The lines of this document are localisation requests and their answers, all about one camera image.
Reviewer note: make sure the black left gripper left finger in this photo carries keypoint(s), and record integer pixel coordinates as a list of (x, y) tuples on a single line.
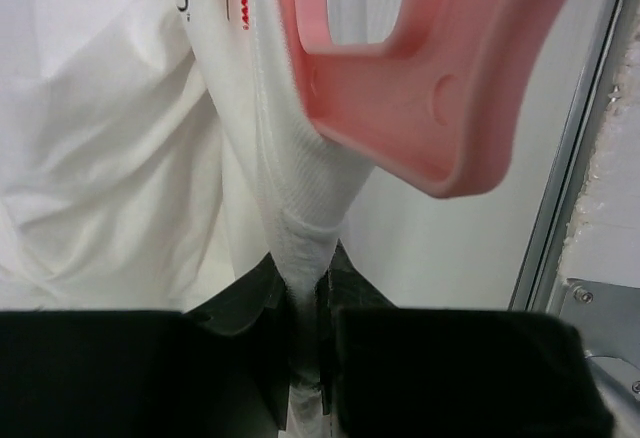
[(219, 370)]

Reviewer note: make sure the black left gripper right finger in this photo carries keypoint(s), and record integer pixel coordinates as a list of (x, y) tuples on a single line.
[(387, 371)]

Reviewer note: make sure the white t shirt red print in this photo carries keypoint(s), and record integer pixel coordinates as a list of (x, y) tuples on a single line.
[(152, 150)]

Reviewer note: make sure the pink plastic hanger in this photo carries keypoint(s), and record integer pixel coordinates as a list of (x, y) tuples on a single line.
[(437, 102)]

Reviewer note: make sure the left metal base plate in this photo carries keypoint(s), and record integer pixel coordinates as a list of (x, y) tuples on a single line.
[(607, 318)]

